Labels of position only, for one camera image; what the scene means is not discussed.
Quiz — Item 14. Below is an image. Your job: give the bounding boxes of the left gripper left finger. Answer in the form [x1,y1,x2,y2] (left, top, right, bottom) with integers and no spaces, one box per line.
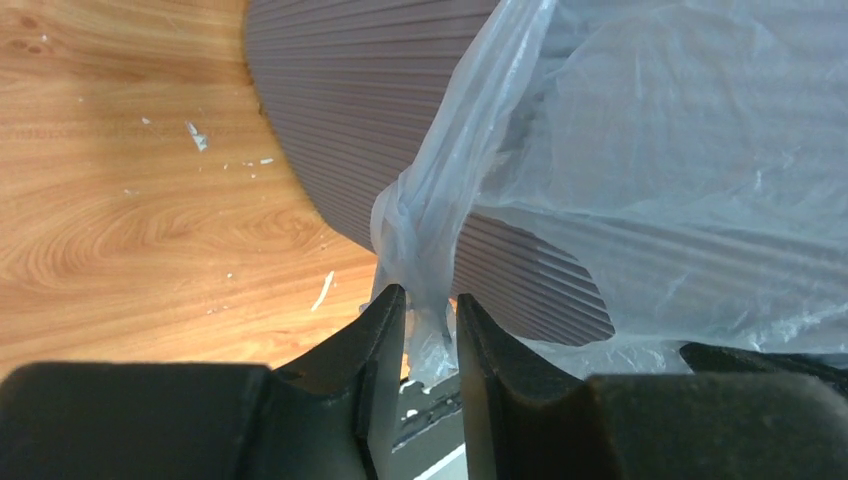
[1,285,406,479]

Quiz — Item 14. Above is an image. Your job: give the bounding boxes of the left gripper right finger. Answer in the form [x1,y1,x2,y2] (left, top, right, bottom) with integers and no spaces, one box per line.
[457,294,847,479]

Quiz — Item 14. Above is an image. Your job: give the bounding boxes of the light blue plastic bag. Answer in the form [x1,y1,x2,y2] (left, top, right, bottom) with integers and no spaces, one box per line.
[370,1,847,385]

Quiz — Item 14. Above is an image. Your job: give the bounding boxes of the grey mesh trash bin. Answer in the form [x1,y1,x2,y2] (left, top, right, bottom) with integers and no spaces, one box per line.
[245,0,848,347]

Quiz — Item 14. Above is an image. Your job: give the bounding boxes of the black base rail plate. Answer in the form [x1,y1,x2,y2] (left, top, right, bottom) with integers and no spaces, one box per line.
[393,375,461,451]

